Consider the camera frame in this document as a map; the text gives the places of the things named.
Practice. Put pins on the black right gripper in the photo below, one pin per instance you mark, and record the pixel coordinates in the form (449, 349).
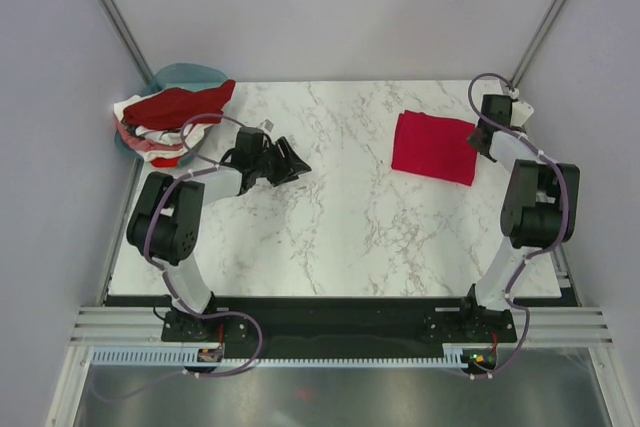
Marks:
(471, 139)

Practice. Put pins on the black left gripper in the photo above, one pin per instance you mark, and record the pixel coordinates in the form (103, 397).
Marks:
(290, 166)

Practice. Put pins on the bright red t-shirt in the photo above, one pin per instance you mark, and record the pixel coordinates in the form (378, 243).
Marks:
(434, 147)

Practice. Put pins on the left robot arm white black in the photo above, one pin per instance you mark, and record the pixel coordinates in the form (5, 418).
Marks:
(165, 221)

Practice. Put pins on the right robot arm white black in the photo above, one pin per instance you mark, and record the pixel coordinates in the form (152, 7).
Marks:
(539, 208)

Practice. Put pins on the red shirt bottom of pile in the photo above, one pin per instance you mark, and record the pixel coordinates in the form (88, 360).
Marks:
(165, 162)

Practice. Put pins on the dark red folded shirt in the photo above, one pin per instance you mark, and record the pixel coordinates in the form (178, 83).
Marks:
(173, 107)

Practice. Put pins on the blue plastic basket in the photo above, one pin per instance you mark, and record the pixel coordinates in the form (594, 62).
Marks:
(192, 77)

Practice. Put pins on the pink folded shirt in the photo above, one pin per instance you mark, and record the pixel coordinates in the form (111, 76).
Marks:
(148, 151)

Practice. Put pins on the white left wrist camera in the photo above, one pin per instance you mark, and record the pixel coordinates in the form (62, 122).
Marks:
(267, 125)

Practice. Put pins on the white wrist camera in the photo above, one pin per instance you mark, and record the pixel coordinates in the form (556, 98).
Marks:
(267, 125)
(521, 110)

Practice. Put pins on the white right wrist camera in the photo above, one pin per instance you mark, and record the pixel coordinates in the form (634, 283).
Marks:
(521, 110)

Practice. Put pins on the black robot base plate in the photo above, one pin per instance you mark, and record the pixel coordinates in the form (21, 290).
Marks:
(339, 325)

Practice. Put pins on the left aluminium frame post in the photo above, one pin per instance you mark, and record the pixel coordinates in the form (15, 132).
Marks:
(127, 38)

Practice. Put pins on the aluminium frame post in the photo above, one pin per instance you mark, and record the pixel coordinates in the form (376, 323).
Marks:
(542, 31)
(127, 38)

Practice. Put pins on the right aluminium frame post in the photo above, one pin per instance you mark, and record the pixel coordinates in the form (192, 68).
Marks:
(542, 31)

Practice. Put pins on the light blue cable duct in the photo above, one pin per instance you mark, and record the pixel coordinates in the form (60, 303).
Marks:
(192, 356)

